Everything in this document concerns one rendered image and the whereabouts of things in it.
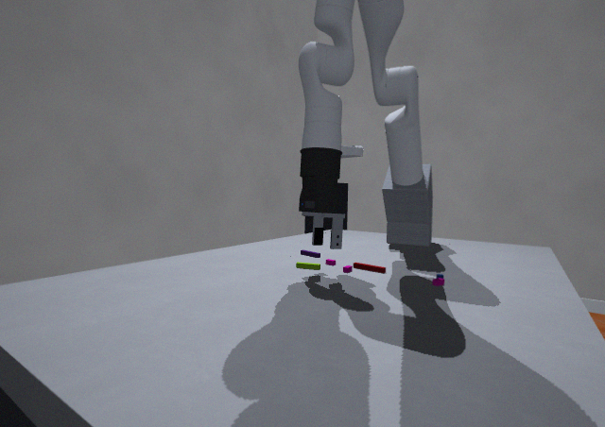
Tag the red rod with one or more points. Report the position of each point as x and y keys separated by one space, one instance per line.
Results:
x=374 y=268

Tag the lime green rod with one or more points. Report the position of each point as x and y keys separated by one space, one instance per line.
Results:
x=308 y=266

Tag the purple rod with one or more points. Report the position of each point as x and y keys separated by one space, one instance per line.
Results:
x=310 y=253

